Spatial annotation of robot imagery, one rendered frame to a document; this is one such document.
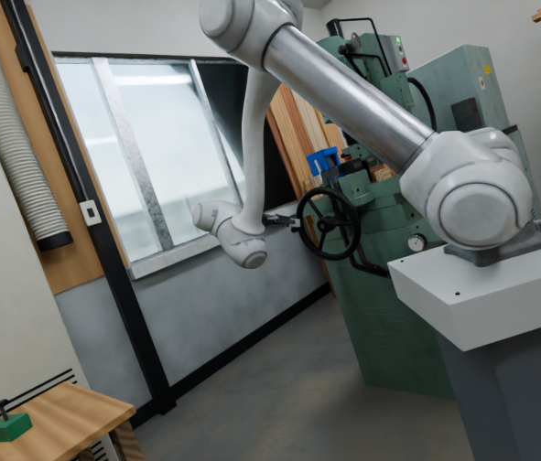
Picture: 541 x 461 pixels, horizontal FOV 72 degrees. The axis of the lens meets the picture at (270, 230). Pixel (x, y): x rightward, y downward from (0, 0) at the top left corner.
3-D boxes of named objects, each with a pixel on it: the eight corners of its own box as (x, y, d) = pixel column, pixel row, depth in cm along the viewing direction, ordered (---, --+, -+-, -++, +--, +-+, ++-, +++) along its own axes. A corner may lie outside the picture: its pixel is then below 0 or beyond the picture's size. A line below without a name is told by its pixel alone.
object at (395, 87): (389, 114, 163) (379, 80, 162) (398, 112, 169) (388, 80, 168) (406, 106, 157) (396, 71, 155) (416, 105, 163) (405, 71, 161)
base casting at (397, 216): (318, 242, 169) (311, 223, 168) (379, 210, 207) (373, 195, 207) (409, 226, 136) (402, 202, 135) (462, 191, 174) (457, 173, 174)
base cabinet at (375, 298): (363, 384, 175) (316, 242, 169) (415, 327, 214) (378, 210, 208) (462, 402, 142) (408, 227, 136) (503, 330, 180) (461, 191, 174)
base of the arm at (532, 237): (586, 237, 76) (580, 210, 76) (481, 268, 78) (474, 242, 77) (526, 226, 95) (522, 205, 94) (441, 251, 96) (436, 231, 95)
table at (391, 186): (287, 223, 165) (283, 210, 164) (327, 206, 185) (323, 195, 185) (417, 191, 120) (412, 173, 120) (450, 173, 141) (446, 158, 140)
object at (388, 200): (315, 223, 166) (312, 214, 166) (340, 210, 180) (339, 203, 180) (396, 204, 137) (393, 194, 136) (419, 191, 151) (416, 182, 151)
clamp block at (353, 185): (325, 206, 148) (318, 185, 147) (343, 198, 157) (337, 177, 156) (356, 198, 137) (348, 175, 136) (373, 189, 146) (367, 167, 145)
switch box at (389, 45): (388, 76, 168) (378, 41, 167) (398, 76, 175) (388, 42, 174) (401, 69, 164) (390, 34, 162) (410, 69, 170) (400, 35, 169)
